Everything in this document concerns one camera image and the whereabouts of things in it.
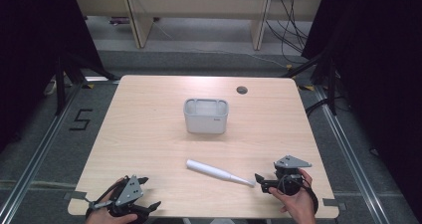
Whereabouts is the person's left hand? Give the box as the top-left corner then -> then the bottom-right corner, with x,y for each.
85,191 -> 139,224

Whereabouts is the black curtain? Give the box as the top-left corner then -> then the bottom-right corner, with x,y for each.
301,0 -> 422,215
0,0 -> 107,152

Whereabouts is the metal floor rail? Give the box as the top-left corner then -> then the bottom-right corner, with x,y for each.
315,84 -> 392,224
0,81 -> 87,224

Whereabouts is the black metal stand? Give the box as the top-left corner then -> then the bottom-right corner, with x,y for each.
281,49 -> 352,116
53,53 -> 121,116

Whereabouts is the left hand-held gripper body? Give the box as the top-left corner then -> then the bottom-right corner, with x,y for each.
108,174 -> 151,221

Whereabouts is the white plastic tube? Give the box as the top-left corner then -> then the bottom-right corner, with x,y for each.
185,158 -> 257,188

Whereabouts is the bundle of black cables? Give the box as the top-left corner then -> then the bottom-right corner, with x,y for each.
265,0 -> 315,65

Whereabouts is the light wooden bench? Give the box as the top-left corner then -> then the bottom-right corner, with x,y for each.
72,0 -> 324,51

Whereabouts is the white plastic container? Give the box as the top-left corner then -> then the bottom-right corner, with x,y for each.
182,98 -> 230,135

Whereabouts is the person's right hand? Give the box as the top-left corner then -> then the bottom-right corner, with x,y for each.
268,168 -> 317,224

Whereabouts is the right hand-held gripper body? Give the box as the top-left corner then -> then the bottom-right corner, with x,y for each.
273,154 -> 314,197

